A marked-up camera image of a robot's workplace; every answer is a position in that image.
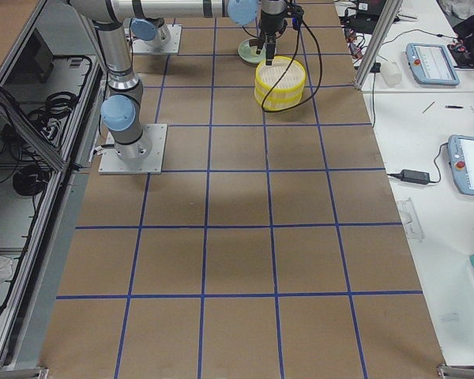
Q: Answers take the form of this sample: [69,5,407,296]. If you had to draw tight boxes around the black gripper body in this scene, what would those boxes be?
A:
[258,23,288,47]

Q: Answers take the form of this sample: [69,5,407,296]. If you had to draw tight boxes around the yellow steamer layer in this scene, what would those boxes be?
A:
[254,86,304,111]
[255,55,307,93]

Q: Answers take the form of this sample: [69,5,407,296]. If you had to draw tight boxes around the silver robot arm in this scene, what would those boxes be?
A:
[129,17,171,47]
[68,1,287,162]

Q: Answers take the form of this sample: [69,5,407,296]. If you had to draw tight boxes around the light green plate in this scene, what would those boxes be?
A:
[238,38,266,65]

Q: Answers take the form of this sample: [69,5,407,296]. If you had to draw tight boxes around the white paper roll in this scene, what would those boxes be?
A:
[381,61,402,87]

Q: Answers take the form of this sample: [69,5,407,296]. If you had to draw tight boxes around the far blue teach pendant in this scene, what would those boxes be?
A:
[405,43,460,87]

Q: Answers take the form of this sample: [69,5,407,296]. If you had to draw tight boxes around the blue teach pendant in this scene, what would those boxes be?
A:
[405,43,460,87]
[447,135,474,196]

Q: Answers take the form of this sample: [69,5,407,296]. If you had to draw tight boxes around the small black adapter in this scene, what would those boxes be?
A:
[389,169,437,185]

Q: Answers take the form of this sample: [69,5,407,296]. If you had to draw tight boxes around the near blue teach pendant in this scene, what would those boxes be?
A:
[447,135,474,196]

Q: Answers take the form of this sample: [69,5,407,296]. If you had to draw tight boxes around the black camera cable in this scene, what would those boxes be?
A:
[260,3,324,113]

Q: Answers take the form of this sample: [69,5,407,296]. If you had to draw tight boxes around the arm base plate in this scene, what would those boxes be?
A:
[130,22,182,55]
[99,124,167,174]

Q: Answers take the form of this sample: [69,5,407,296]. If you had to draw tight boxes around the aluminium frame post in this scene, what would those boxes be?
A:
[355,0,402,90]

